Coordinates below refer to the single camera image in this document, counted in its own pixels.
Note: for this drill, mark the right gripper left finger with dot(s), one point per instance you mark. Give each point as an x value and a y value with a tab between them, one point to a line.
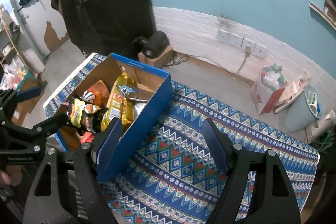
65	188

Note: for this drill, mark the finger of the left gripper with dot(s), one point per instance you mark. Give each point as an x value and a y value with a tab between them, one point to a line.
49	126
25	95

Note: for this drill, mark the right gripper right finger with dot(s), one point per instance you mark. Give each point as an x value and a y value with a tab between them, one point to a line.
273	198

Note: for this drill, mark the red snack packet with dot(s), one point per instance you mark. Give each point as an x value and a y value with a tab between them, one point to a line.
87	137

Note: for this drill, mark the black yellow snack bag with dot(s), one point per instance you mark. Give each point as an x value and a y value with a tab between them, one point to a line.
84	116

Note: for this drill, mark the large orange chips bag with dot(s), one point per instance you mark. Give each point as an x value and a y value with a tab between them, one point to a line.
98	94

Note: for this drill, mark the yellow popcorn snack bag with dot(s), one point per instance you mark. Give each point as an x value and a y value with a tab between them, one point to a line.
118	105

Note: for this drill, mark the silver foil snack bag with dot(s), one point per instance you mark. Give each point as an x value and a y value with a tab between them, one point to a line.
137	96

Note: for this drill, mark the person's left hand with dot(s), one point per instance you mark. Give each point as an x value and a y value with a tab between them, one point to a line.
11	175

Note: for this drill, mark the wooden rack with items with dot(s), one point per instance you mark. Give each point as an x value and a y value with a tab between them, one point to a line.
14	65

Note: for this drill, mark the white electric kettle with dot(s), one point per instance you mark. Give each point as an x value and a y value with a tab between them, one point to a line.
320	127

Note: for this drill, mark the blue cardboard box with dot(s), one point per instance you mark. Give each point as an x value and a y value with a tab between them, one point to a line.
109	68

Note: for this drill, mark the light blue waste bin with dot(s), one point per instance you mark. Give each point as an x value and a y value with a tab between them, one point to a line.
305	110

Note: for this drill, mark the blue patterned tablecloth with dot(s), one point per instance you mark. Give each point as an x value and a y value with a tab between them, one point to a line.
189	158

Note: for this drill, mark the white cardboard packaging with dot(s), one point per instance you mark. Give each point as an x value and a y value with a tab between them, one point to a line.
291	92

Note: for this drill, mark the red white shopping bag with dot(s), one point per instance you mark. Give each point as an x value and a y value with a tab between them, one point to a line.
268	88

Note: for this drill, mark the black spotlight lamp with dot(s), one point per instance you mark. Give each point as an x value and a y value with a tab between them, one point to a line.
154	46

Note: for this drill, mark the small cardboard box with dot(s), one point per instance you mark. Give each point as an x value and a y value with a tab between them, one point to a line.
161	61

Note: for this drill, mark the white wall socket strip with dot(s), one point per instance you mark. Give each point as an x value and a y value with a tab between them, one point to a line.
241	43

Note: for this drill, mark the wall shelf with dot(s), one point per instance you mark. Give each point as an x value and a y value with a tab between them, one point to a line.
327	12

